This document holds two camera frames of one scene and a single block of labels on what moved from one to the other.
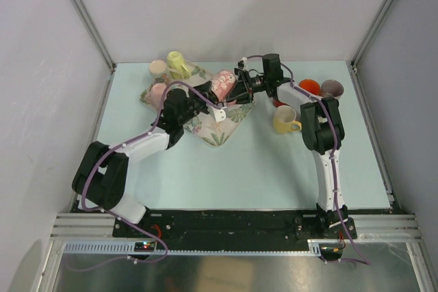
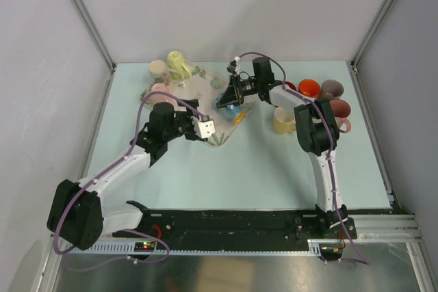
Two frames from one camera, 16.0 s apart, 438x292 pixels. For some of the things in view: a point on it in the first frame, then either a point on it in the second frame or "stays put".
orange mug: x=310 y=85 stays put
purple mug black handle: x=332 y=88 stays put
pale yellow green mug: x=178 y=69 stays put
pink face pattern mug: x=222 y=84 → x=341 y=111
